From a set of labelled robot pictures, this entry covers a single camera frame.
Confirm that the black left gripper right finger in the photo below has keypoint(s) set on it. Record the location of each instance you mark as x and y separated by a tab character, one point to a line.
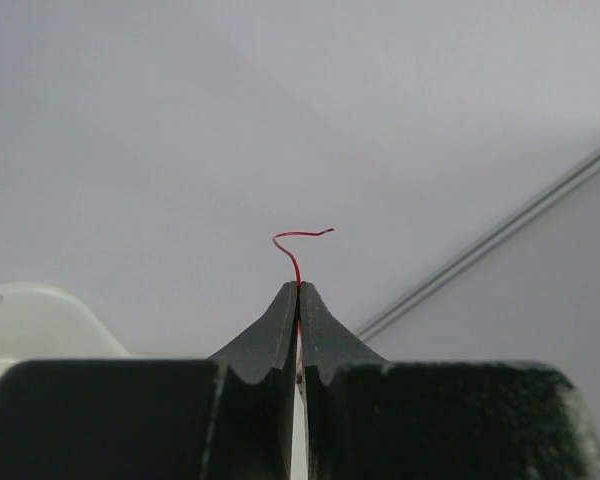
329	354

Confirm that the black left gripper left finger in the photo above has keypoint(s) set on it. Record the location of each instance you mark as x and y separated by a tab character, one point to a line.
251	423

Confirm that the white plastic basket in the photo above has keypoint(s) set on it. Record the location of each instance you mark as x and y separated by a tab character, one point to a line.
39	321

